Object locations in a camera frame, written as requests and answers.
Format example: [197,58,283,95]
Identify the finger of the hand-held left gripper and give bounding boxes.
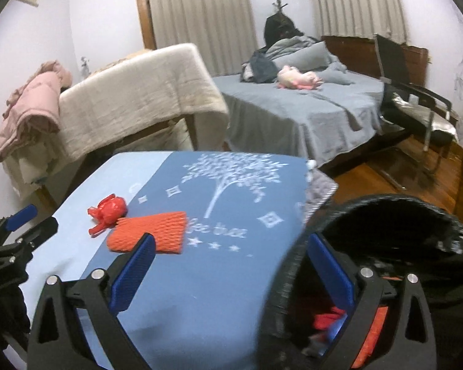
[0,205,38,240]
[8,217,59,256]

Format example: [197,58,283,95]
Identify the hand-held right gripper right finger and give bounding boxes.
[308,233,437,370]

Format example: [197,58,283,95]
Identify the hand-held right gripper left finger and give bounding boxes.
[27,233,157,370]

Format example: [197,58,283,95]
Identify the orange foam fruit net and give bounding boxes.
[106,211,188,255]

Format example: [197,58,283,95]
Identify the black lined trash bin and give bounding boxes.
[257,194,463,370]

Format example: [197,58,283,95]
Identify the person's left forearm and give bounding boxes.
[0,270,32,360]

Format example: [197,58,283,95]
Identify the red crumpled wrapper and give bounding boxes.
[87,195,129,237]
[314,307,348,331]

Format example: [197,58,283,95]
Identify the grey knitted cloth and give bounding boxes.
[303,167,339,225]

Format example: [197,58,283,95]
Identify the blue printed tablecloth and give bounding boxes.
[21,150,313,370]

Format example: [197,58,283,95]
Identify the pink jacket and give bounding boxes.
[0,60,73,163]

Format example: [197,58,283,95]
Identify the bed with grey sheet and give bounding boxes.
[212,58,387,169]

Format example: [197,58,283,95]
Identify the beige blanket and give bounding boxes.
[58,43,230,163]

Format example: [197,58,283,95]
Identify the silver cushion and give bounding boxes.
[390,96,458,142]

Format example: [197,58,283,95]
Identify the pink plush toy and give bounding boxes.
[277,65,324,90]

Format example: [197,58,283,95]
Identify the grey rumpled blanket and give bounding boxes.
[323,55,356,86]

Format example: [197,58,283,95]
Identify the dark clothes pile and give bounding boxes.
[241,51,279,84]

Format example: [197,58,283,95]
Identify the wooden headboard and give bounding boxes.
[321,35,430,88]

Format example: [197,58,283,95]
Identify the grey pillow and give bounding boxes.
[268,40,331,67]

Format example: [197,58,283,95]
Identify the coat rack with black garment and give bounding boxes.
[264,0,306,47]

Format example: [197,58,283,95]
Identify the wide beige curtain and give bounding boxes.
[147,0,257,78]

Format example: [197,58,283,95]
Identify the narrow beige curtain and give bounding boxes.
[311,0,408,44]

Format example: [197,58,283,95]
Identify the black metal frame chair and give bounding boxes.
[373,34,461,186]

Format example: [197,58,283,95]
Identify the hanging wall cables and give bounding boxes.
[453,8,463,101]

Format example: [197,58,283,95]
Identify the wooden window frame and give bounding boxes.
[123,0,157,51]

